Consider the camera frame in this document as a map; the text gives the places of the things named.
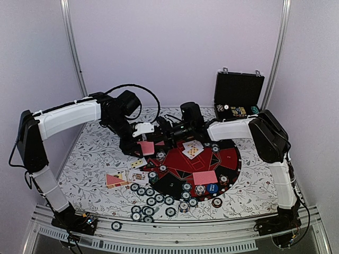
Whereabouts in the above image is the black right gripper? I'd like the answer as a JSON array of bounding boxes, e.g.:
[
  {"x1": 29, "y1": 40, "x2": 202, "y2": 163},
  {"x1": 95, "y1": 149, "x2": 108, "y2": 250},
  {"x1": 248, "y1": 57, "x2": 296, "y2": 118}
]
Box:
[{"x1": 150, "y1": 121, "x2": 194, "y2": 150}]

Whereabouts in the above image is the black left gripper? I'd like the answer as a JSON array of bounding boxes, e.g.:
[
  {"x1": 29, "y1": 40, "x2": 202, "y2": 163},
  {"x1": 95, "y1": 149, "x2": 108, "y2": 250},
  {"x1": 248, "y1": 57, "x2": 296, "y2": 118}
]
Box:
[{"x1": 105, "y1": 114, "x2": 144, "y2": 158}]

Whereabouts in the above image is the red backed card deck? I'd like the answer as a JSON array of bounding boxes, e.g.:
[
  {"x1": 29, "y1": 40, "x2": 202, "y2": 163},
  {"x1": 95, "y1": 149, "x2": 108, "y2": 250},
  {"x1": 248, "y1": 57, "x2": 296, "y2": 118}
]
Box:
[{"x1": 137, "y1": 141, "x2": 155, "y2": 156}]

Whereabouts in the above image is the three of spades card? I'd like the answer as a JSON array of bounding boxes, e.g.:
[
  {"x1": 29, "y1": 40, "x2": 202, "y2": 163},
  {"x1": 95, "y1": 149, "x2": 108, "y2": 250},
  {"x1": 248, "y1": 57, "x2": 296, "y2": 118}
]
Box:
[{"x1": 127, "y1": 158, "x2": 147, "y2": 169}]

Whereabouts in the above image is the eight of hearts card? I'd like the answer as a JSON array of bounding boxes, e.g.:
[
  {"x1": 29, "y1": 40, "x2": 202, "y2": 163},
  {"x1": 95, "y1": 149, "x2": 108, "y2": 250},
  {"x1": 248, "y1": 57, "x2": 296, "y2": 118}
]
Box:
[{"x1": 182, "y1": 145, "x2": 203, "y2": 159}]

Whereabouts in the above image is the blue chip stack seat seven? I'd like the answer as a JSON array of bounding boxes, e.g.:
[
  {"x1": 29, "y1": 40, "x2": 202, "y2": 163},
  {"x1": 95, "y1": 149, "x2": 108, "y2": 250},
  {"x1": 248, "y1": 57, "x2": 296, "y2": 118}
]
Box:
[{"x1": 156, "y1": 151, "x2": 166, "y2": 161}]

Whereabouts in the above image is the king of diamonds card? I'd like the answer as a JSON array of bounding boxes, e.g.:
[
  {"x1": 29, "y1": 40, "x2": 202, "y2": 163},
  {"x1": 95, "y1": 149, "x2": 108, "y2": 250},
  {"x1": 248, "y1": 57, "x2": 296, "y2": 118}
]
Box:
[{"x1": 128, "y1": 170, "x2": 149, "y2": 184}]

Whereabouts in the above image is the red playing card deck box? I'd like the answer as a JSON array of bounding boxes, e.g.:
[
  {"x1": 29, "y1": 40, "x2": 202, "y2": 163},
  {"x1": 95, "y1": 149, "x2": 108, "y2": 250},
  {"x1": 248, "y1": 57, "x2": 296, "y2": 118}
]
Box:
[{"x1": 105, "y1": 171, "x2": 129, "y2": 188}]

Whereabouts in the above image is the green chip stack seat six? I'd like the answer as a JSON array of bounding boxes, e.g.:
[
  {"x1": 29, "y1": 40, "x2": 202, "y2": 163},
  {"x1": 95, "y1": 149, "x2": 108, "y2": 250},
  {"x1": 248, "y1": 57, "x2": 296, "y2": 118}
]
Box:
[{"x1": 148, "y1": 171, "x2": 158, "y2": 184}]

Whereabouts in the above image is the green chip table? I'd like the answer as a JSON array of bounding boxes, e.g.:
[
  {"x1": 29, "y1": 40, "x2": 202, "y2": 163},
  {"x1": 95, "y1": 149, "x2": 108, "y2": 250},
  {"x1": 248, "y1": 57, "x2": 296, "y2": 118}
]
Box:
[
  {"x1": 145, "y1": 188, "x2": 155, "y2": 196},
  {"x1": 137, "y1": 187, "x2": 146, "y2": 196}
]

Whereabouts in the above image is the face down card seat four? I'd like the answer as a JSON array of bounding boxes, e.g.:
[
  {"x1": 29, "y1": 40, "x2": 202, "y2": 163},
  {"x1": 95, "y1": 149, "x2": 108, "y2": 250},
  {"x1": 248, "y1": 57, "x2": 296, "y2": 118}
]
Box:
[{"x1": 192, "y1": 170, "x2": 218, "y2": 185}]

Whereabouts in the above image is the green chip mat seat four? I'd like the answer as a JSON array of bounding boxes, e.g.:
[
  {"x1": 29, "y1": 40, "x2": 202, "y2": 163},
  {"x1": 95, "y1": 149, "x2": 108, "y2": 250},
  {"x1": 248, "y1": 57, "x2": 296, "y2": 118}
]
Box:
[{"x1": 182, "y1": 183, "x2": 192, "y2": 191}]

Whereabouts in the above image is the green chip mat edge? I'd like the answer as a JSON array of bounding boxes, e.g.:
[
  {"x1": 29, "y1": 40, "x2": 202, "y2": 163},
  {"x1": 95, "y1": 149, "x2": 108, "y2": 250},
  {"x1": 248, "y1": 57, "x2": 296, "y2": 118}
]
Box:
[
  {"x1": 181, "y1": 191, "x2": 191, "y2": 200},
  {"x1": 154, "y1": 194, "x2": 164, "y2": 203}
]

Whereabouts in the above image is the brown chip stack seat three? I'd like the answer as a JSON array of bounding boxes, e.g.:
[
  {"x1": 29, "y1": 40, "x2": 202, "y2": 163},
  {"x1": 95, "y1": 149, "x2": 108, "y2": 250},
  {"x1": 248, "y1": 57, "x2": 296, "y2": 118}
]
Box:
[{"x1": 219, "y1": 175, "x2": 229, "y2": 186}]

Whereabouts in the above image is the blue chip stack seat four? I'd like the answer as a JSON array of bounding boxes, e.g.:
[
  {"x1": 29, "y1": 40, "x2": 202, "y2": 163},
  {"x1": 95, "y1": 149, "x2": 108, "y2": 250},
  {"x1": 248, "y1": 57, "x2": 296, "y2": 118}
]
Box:
[{"x1": 194, "y1": 185, "x2": 206, "y2": 196}]

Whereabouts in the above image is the blue small blind button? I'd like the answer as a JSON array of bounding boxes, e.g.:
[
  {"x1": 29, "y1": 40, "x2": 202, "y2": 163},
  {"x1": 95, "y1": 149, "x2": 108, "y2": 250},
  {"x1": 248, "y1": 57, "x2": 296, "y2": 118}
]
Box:
[{"x1": 206, "y1": 184, "x2": 219, "y2": 194}]

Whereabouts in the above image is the green chip front cluster top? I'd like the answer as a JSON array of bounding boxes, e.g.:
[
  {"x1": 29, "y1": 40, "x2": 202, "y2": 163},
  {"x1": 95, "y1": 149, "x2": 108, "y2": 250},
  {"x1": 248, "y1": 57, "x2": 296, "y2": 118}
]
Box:
[{"x1": 142, "y1": 206, "x2": 154, "y2": 216}]

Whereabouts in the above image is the green chip cluster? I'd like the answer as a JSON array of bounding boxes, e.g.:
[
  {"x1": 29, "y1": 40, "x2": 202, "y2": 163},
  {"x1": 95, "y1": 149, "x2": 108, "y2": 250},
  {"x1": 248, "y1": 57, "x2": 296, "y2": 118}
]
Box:
[
  {"x1": 143, "y1": 215, "x2": 154, "y2": 223},
  {"x1": 142, "y1": 206, "x2": 154, "y2": 216}
]

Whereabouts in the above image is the brown 100 poker chip stack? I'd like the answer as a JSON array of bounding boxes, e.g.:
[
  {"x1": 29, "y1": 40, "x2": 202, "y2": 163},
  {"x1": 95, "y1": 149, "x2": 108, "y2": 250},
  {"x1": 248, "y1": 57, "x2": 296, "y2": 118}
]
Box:
[{"x1": 212, "y1": 198, "x2": 222, "y2": 208}]

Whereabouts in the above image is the eight of diamonds card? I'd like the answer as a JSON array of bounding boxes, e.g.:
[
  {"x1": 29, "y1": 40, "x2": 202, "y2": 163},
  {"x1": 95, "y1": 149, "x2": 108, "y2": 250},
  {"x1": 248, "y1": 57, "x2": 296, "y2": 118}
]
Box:
[{"x1": 183, "y1": 140, "x2": 203, "y2": 150}]

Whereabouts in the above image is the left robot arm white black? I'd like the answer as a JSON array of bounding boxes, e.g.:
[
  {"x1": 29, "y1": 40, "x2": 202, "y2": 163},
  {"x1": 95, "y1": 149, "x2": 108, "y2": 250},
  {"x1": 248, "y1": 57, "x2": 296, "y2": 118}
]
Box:
[{"x1": 8, "y1": 84, "x2": 156, "y2": 230}]

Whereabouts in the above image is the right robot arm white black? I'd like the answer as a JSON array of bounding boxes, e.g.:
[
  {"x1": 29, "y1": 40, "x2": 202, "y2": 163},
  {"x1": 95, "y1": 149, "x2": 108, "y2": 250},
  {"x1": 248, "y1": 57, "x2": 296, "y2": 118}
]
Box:
[{"x1": 155, "y1": 102, "x2": 304, "y2": 232}]

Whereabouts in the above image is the round red black poker mat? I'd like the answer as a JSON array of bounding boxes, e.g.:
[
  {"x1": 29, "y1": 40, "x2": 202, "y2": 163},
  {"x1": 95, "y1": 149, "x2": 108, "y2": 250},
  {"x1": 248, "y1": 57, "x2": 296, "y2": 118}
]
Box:
[{"x1": 142, "y1": 130, "x2": 241, "y2": 201}]

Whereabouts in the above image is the black poker chip case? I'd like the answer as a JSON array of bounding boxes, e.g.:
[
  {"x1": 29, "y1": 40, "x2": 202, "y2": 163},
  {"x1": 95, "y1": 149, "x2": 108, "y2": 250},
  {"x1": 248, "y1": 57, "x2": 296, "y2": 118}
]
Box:
[{"x1": 214, "y1": 67, "x2": 265, "y2": 121}]

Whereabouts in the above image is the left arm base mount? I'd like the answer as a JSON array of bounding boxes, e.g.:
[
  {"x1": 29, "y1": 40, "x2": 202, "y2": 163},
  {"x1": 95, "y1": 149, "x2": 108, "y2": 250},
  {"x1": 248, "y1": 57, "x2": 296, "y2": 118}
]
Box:
[{"x1": 51, "y1": 210, "x2": 97, "y2": 235}]

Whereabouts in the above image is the left aluminium frame post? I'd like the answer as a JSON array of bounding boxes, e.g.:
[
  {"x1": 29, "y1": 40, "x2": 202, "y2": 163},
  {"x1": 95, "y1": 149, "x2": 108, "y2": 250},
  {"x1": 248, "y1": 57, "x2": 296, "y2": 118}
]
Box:
[{"x1": 60, "y1": 0, "x2": 88, "y2": 97}]

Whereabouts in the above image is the aluminium frame post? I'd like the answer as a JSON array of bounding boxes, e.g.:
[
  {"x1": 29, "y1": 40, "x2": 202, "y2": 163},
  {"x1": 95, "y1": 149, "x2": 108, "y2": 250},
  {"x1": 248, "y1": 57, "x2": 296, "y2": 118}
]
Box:
[
  {"x1": 261, "y1": 0, "x2": 291, "y2": 110},
  {"x1": 60, "y1": 0, "x2": 88, "y2": 97}
]

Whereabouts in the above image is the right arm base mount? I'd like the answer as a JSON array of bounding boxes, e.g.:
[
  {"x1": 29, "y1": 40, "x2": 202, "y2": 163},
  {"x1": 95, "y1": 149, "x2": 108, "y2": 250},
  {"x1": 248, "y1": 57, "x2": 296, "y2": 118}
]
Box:
[{"x1": 253, "y1": 214, "x2": 301, "y2": 249}]

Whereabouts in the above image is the right aluminium frame post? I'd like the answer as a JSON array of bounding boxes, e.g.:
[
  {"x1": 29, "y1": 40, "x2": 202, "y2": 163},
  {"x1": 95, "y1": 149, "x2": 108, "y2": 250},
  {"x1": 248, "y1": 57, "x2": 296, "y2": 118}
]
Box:
[{"x1": 261, "y1": 0, "x2": 291, "y2": 110}]

